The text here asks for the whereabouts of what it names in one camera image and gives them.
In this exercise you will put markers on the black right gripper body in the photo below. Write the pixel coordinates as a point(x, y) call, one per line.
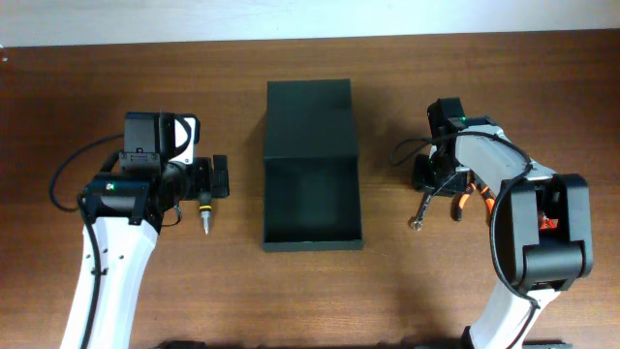
point(433, 173)

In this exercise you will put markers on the silver ring wrench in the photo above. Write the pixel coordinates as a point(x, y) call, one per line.
point(417, 220)

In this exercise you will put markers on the orange black long-nose pliers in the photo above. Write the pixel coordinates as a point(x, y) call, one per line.
point(460, 202)

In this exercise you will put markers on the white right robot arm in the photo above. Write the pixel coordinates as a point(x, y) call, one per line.
point(539, 221)

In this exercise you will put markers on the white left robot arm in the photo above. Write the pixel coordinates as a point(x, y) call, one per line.
point(123, 209)

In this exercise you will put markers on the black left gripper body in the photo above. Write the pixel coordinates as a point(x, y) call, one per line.
point(192, 179)

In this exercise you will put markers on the black open box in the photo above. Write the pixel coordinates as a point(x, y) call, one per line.
point(311, 196)

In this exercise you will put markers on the yellow black stubby screwdriver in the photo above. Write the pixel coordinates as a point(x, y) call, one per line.
point(205, 209)

